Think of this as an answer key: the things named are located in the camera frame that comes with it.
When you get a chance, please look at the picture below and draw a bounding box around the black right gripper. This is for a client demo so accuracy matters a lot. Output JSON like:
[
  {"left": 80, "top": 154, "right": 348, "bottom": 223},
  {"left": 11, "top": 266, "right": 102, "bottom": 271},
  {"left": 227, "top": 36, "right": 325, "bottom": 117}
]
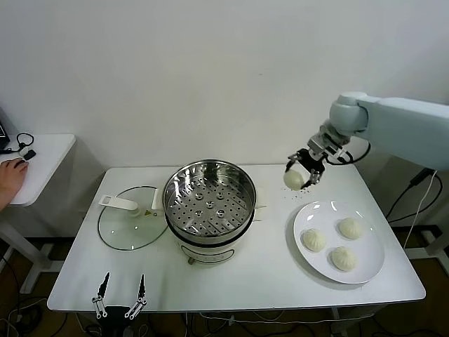
[{"left": 286, "top": 149, "right": 326, "bottom": 190}]

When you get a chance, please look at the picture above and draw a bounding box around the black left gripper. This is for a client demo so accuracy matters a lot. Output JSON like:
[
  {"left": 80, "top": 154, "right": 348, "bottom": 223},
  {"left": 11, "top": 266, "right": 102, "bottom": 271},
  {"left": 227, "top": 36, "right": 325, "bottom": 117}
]
[{"left": 91, "top": 271, "right": 148, "bottom": 337}]

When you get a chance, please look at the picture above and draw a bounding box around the white steamed baozi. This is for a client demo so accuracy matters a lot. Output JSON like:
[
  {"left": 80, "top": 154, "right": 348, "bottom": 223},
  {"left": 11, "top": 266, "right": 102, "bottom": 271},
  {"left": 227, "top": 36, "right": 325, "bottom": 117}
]
[
  {"left": 283, "top": 167, "right": 307, "bottom": 192},
  {"left": 338, "top": 217, "right": 363, "bottom": 240},
  {"left": 302, "top": 228, "right": 327, "bottom": 253},
  {"left": 329, "top": 246, "right": 358, "bottom": 272}
]

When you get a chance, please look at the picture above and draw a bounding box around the stainless steel steamer basket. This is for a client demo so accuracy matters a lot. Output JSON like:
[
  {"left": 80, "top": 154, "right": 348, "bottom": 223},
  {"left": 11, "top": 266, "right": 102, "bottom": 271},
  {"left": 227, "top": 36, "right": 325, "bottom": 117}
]
[{"left": 163, "top": 159, "right": 256, "bottom": 237}]

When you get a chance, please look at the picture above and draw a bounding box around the bare person hand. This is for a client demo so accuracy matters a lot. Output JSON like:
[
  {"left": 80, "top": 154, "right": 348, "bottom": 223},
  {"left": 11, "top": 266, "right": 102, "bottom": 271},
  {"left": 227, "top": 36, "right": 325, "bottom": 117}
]
[{"left": 0, "top": 158, "right": 29, "bottom": 212}]

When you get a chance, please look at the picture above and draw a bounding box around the white round plate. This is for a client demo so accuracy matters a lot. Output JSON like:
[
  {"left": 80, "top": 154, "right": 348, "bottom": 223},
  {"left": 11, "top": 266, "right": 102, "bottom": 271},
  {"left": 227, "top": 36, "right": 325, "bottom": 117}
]
[{"left": 293, "top": 200, "right": 386, "bottom": 284}]

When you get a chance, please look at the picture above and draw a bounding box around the white electric cooking pot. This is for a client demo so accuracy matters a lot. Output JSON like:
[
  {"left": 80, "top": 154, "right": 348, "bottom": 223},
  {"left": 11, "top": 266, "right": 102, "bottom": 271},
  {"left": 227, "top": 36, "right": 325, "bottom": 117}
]
[{"left": 151, "top": 185, "right": 268, "bottom": 266}]

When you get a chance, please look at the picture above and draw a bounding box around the white side table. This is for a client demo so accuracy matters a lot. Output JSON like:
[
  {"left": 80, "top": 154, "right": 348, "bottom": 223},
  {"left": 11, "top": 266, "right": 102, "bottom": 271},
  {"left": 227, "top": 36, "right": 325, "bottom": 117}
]
[{"left": 0, "top": 133, "right": 76, "bottom": 295}]

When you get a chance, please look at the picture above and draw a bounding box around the dark laptop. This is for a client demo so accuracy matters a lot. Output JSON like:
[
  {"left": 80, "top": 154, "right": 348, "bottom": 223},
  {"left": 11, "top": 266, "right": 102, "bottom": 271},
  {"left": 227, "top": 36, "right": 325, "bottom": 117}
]
[{"left": 0, "top": 107, "right": 11, "bottom": 148}]

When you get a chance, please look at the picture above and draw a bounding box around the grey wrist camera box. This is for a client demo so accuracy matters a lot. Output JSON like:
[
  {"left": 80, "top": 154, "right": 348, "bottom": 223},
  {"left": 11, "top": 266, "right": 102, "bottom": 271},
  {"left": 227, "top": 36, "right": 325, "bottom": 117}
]
[{"left": 307, "top": 130, "right": 333, "bottom": 152}]

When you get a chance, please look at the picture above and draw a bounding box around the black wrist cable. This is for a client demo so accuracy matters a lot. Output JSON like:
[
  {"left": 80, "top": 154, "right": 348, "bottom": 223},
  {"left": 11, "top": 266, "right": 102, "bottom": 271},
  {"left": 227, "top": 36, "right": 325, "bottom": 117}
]
[{"left": 324, "top": 140, "right": 372, "bottom": 166}]

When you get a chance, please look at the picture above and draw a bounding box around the glass lid with white handle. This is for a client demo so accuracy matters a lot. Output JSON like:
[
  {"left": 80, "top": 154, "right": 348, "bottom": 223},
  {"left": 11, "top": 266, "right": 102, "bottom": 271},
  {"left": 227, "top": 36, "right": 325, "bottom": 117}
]
[{"left": 97, "top": 185, "right": 168, "bottom": 251}]

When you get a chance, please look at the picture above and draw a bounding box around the white cable under table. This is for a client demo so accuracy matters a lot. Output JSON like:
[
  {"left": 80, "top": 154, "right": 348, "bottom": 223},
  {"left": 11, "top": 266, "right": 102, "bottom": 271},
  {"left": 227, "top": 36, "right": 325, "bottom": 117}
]
[{"left": 196, "top": 310, "right": 288, "bottom": 324}]

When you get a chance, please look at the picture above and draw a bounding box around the black power cable with adapter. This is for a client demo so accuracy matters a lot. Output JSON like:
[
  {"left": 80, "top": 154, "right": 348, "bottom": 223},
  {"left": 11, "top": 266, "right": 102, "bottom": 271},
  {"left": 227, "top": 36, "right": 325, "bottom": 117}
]
[{"left": 385, "top": 168, "right": 445, "bottom": 224}]

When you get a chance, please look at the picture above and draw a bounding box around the white hanging cable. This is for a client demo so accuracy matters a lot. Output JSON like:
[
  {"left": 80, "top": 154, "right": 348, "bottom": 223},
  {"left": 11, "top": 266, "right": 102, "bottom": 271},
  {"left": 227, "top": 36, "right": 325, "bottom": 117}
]
[{"left": 403, "top": 170, "right": 439, "bottom": 249}]

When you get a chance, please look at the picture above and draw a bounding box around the black looped cable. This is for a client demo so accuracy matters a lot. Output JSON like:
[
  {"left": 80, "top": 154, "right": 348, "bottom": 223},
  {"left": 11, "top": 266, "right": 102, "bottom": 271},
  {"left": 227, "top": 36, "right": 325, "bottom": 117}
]
[{"left": 0, "top": 132, "right": 35, "bottom": 155}]

